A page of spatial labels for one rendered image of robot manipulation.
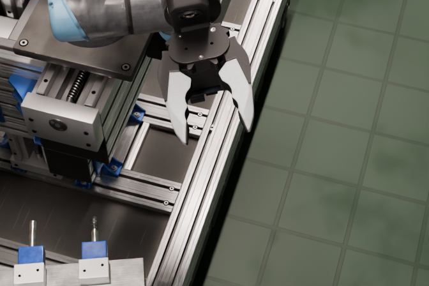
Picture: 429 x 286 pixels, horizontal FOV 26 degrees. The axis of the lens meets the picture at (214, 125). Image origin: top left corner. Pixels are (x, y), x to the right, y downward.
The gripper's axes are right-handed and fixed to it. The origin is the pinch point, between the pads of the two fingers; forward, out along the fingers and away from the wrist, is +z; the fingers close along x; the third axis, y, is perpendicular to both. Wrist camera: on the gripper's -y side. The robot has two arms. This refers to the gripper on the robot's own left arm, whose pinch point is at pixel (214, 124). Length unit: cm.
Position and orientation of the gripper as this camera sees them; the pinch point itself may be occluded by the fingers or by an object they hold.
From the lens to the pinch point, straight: 102.4
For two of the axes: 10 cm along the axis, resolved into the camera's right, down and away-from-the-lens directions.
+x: -9.8, 2.0, 0.2
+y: 1.3, 5.5, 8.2
